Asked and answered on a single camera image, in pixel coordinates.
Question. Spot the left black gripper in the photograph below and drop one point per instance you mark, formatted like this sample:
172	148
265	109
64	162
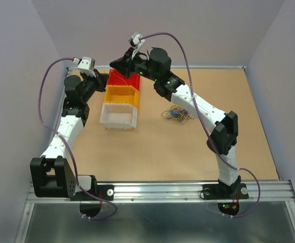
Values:
100	80

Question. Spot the red plastic bin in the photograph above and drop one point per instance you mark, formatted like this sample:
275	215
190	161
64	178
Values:
116	79

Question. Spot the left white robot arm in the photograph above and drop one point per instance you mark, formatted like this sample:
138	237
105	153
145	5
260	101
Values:
51	173

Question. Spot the white plastic bin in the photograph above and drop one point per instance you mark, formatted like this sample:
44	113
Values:
119	116

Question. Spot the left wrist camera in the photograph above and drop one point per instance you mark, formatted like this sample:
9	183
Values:
86	66

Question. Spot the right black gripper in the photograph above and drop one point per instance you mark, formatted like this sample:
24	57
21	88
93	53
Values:
124	64

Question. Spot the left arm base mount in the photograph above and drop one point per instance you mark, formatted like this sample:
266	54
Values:
92	196

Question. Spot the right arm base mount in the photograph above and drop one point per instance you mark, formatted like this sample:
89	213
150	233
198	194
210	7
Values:
223	195

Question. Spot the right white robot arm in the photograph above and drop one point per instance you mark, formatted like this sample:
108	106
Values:
221	127

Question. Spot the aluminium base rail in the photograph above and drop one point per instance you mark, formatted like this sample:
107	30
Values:
193	192

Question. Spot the yellow plastic bin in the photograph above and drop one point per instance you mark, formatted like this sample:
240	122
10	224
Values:
122	94

